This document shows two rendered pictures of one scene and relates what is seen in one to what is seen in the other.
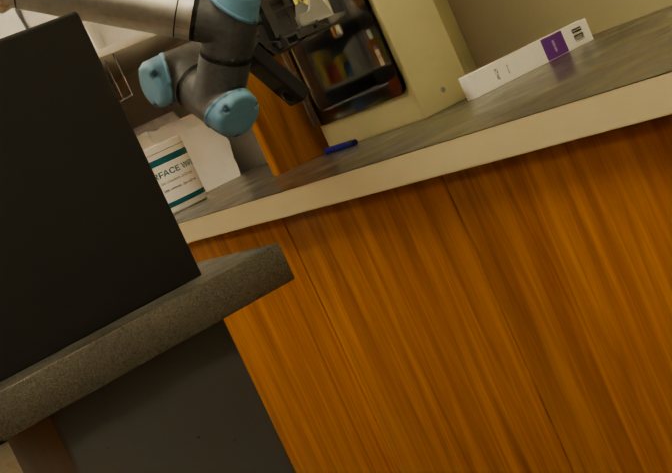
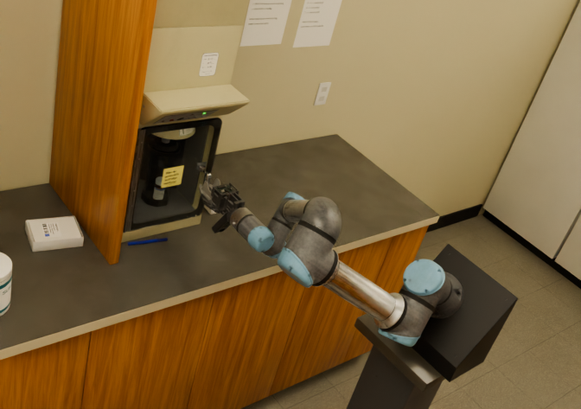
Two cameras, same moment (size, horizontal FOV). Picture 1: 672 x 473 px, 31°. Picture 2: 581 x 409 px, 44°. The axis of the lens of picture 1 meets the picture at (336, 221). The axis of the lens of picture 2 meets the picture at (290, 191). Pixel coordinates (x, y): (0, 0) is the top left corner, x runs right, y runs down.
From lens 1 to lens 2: 3.30 m
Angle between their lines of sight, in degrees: 101
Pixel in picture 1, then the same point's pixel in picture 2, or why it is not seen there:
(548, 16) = not seen: hidden behind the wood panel
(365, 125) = (158, 228)
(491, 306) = (300, 293)
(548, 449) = (284, 333)
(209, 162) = not seen: outside the picture
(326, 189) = (274, 269)
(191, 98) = (277, 246)
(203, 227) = (162, 304)
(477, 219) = not seen: hidden behind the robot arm
